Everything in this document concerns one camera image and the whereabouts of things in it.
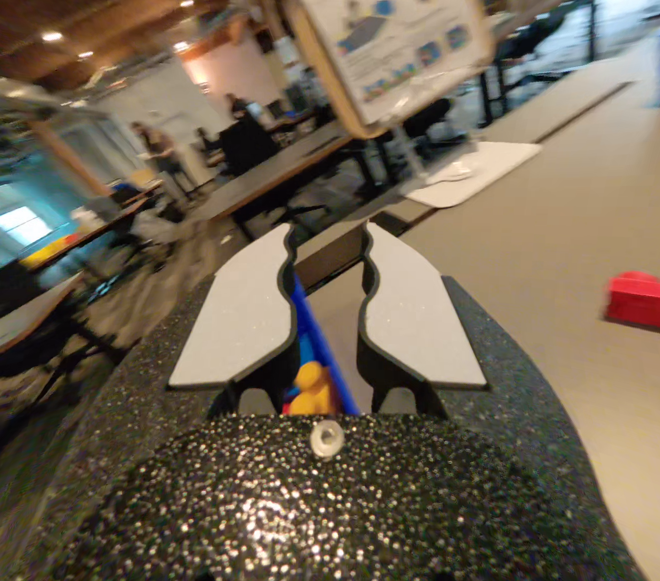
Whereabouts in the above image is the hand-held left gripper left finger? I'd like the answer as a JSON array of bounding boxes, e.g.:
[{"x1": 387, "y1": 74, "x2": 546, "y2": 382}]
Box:
[{"x1": 167, "y1": 222, "x2": 300, "y2": 415}]

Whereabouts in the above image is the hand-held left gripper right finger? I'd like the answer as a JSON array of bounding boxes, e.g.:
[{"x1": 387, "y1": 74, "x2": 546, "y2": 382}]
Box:
[{"x1": 357, "y1": 221, "x2": 490, "y2": 415}]

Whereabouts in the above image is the blue plastic bin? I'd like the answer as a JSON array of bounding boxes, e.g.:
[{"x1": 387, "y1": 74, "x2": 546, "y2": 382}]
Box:
[{"x1": 290, "y1": 274, "x2": 361, "y2": 416}]

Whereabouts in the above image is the yellow building block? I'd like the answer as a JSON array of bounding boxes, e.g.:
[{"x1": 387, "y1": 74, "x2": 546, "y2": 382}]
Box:
[{"x1": 288, "y1": 361, "x2": 342, "y2": 416}]

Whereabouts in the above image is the red building block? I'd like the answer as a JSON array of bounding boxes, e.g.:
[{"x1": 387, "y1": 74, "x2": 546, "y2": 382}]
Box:
[{"x1": 603, "y1": 272, "x2": 660, "y2": 330}]

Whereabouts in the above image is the black office chair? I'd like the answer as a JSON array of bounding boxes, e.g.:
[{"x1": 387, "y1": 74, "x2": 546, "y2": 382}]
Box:
[
  {"x1": 219, "y1": 118, "x2": 282, "y2": 178},
  {"x1": 405, "y1": 98, "x2": 455, "y2": 149}
]

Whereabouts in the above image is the yellow object on desk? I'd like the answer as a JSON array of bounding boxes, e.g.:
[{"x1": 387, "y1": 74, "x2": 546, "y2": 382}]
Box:
[{"x1": 21, "y1": 234, "x2": 79, "y2": 270}]

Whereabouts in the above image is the cardboard board with paper sheet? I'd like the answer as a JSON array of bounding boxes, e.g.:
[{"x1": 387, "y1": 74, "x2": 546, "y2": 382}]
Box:
[{"x1": 247, "y1": 0, "x2": 497, "y2": 139}]

